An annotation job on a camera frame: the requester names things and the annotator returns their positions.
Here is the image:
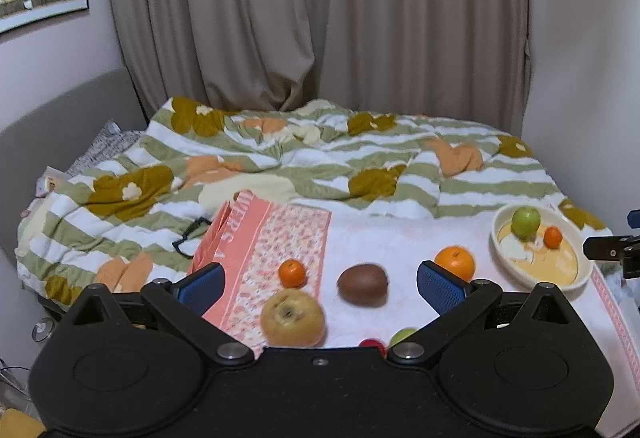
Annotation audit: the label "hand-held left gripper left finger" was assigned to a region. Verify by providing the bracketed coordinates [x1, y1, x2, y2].
[60, 263, 256, 366]

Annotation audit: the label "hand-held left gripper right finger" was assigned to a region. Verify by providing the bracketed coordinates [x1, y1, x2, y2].
[387, 260, 585, 366]

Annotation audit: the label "large orange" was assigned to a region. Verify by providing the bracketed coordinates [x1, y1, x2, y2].
[434, 245, 475, 282]

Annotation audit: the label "small green fruit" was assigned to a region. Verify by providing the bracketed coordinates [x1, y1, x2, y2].
[389, 327, 420, 348]

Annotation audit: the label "cream ceramic bowl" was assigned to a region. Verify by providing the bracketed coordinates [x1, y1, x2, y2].
[491, 204, 595, 291]

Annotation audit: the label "brown kiwi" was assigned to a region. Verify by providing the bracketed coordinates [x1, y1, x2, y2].
[337, 263, 389, 306]

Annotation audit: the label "yellow-brown apple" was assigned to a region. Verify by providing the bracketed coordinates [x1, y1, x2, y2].
[260, 290, 327, 348]

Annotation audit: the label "black eyeglasses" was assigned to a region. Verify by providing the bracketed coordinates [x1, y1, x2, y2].
[172, 216, 214, 259]

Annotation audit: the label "pink floral towel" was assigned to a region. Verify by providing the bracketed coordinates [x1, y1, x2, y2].
[189, 189, 640, 438]

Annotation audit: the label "green apple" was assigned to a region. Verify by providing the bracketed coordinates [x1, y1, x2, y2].
[511, 206, 542, 240]

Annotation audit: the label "green striped floral blanket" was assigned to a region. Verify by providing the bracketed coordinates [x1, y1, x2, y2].
[15, 97, 613, 311]

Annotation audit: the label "grey patterned pillow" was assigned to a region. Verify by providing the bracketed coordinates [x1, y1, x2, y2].
[67, 120, 147, 177]

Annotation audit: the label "yellow object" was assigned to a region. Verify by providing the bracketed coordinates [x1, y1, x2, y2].
[0, 408, 47, 438]

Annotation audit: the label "beige curtain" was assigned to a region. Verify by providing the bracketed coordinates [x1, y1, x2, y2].
[104, 0, 532, 134]

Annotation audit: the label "grey padded bed frame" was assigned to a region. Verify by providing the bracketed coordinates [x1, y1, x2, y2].
[0, 67, 148, 269]

